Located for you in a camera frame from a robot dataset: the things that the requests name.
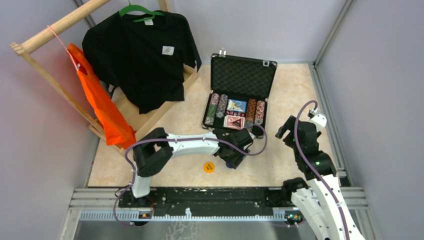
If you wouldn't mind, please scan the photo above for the red black triangle marker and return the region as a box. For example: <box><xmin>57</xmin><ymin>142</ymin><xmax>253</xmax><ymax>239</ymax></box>
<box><xmin>228</xmin><ymin>118</ymin><xmax>245</xmax><ymax>130</ymax></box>

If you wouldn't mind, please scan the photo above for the blue playing card box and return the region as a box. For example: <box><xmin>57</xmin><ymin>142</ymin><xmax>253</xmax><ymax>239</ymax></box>
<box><xmin>227</xmin><ymin>99</ymin><xmax>248</xmax><ymax>113</ymax></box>

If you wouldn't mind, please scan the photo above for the clear round button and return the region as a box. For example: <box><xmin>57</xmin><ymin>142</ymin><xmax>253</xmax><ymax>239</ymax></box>
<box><xmin>231</xmin><ymin>100</ymin><xmax>246</xmax><ymax>113</ymax></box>

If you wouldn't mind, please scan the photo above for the orange round dealer button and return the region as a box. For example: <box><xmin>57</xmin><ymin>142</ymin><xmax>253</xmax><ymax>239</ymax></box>
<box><xmin>203</xmin><ymin>162</ymin><xmax>215</xmax><ymax>173</ymax></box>

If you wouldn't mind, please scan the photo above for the black aluminium poker case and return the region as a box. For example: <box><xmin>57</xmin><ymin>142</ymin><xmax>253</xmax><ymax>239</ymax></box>
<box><xmin>202</xmin><ymin>53</ymin><xmax>278</xmax><ymax>139</ymax></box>

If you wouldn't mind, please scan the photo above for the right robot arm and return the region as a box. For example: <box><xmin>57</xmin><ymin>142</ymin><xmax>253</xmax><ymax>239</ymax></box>
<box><xmin>275</xmin><ymin>114</ymin><xmax>364</xmax><ymax>240</ymax></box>

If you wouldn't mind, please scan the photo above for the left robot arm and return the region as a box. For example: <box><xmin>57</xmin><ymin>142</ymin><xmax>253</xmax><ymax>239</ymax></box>
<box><xmin>124</xmin><ymin>127</ymin><xmax>256</xmax><ymax>200</ymax></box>

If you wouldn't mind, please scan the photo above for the red playing card deck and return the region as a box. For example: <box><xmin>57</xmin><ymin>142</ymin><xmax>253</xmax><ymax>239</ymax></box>
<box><xmin>223</xmin><ymin>115</ymin><xmax>245</xmax><ymax>130</ymax></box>

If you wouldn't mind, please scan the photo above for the orange black chip stack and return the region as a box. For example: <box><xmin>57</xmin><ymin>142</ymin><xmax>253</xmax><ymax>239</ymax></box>
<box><xmin>244</xmin><ymin>98</ymin><xmax>257</xmax><ymax>131</ymax></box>

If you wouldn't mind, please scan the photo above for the red white chip stack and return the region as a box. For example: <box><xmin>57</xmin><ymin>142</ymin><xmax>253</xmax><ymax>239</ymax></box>
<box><xmin>254</xmin><ymin>100</ymin><xmax>266</xmax><ymax>125</ymax></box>

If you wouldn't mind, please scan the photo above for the purple blue chip stack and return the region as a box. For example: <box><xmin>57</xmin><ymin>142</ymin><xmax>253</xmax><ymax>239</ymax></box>
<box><xmin>215</xmin><ymin>94</ymin><xmax>229</xmax><ymax>119</ymax></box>

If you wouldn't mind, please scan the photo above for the green grey chip stack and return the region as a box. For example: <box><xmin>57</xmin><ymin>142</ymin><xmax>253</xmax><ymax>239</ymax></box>
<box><xmin>204</xmin><ymin>93</ymin><xmax>220</xmax><ymax>125</ymax></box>

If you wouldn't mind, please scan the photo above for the black t-shirt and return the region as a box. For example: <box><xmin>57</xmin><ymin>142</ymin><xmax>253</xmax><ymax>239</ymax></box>
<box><xmin>82</xmin><ymin>11</ymin><xmax>202</xmax><ymax>114</ymax></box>

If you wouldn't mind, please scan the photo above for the green clothes hanger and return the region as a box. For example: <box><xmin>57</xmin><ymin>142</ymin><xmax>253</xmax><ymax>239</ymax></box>
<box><xmin>118</xmin><ymin>4</ymin><xmax>165</xmax><ymax>22</ymax></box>

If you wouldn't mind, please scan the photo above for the wooden clothes rack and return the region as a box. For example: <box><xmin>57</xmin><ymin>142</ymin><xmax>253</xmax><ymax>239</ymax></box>
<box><xmin>9</xmin><ymin>0</ymin><xmax>200</xmax><ymax>157</ymax></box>

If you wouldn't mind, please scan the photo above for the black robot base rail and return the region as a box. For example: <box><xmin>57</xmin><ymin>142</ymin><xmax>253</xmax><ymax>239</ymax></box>
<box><xmin>118</xmin><ymin>187</ymin><xmax>295</xmax><ymax>217</ymax></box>

